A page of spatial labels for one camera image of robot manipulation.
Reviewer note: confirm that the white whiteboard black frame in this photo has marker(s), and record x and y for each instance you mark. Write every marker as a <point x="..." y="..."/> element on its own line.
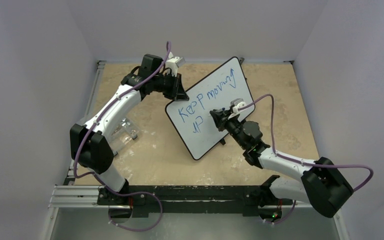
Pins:
<point x="192" y="120"/>

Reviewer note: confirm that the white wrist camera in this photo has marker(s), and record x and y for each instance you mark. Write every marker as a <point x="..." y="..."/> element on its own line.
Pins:
<point x="236" y="107"/>
<point x="174" y="63"/>

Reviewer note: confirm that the clear plastic bag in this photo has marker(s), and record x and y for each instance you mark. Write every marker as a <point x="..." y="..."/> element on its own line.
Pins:
<point x="118" y="132"/>

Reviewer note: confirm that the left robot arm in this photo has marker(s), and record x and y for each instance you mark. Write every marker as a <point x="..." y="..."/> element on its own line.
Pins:
<point x="90" y="142"/>

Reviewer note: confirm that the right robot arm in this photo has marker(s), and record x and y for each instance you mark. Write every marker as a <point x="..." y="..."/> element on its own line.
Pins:
<point x="316" y="182"/>

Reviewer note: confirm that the aluminium frame rail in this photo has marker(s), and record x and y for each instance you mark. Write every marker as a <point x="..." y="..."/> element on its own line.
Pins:
<point x="76" y="140"/>

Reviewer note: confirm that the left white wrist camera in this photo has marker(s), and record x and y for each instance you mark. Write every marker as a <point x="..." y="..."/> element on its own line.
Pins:
<point x="174" y="63"/>

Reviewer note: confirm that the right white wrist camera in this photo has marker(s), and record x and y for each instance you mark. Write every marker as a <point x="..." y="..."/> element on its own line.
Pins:
<point x="236" y="107"/>

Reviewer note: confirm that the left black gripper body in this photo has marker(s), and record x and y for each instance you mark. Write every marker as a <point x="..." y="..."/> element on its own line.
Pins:
<point x="166" y="85"/>

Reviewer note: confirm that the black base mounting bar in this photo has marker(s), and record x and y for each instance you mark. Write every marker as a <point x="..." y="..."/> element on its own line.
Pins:
<point x="246" y="200"/>

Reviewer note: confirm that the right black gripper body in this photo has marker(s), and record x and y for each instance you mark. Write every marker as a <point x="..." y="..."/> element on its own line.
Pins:
<point x="223" y="119"/>

